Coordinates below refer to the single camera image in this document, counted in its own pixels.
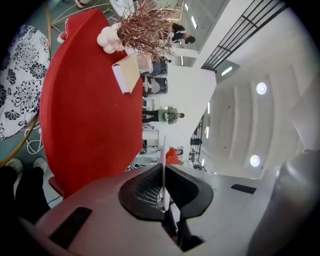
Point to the person's white shoe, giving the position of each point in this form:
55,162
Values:
40,163
14,164

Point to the black and white backpack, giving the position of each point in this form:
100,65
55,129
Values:
136,168

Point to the dried reddish plant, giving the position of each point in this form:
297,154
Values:
145,27

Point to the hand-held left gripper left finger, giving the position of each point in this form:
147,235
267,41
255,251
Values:
100,200

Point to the beige book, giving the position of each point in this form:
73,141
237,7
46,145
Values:
128,72

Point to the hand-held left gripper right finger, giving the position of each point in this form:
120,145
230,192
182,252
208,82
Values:
225,212

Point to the black railing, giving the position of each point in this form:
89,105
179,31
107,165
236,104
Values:
240,27

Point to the white plate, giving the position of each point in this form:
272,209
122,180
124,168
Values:
164,155

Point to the white lumpy vase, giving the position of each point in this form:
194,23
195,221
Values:
107,37

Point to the round ceiling light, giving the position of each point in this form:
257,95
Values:
261,88
255,160

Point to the person's black trousers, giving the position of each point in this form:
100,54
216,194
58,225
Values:
25,195

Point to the red strawberry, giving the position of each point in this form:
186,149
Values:
172,156

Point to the red tablecloth table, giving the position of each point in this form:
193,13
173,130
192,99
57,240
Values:
87,112

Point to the floral seat cushion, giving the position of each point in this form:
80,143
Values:
22,82

